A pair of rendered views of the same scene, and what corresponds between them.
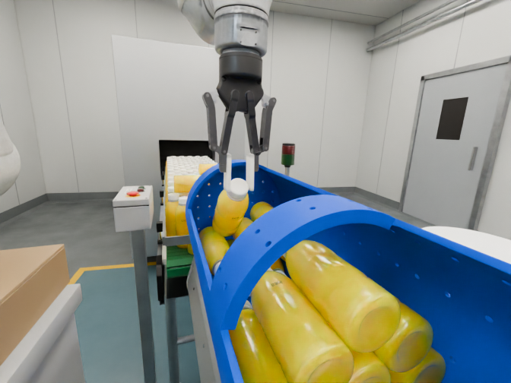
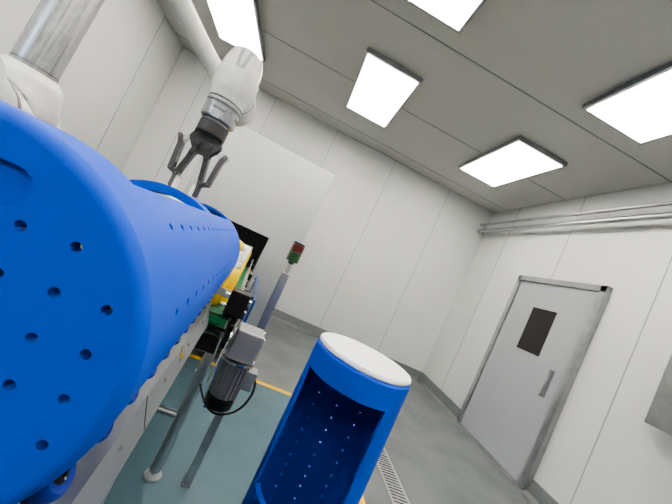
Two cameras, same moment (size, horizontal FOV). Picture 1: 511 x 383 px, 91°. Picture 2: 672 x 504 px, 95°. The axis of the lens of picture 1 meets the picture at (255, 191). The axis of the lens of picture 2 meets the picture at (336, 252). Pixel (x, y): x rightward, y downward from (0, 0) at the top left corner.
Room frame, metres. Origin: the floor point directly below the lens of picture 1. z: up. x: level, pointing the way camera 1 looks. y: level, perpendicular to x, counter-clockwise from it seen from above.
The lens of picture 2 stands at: (-0.28, -0.48, 1.23)
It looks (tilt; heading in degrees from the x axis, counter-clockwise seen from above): 3 degrees up; 6
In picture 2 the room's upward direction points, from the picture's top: 25 degrees clockwise
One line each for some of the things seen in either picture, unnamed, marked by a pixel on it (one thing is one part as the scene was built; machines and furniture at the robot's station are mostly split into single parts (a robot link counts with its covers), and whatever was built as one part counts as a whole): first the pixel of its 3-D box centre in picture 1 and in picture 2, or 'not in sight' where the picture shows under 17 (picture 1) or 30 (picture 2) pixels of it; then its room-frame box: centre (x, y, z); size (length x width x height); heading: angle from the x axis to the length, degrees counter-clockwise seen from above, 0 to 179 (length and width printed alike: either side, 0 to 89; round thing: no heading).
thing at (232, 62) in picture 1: (240, 84); (208, 139); (0.48, 0.03, 1.39); 0.08 x 0.07 x 0.09; 109
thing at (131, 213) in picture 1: (135, 205); not in sight; (0.82, 0.41, 1.05); 0.20 x 0.10 x 0.10; 19
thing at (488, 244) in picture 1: (476, 247); (364, 356); (0.62, -0.59, 1.03); 0.28 x 0.28 x 0.01
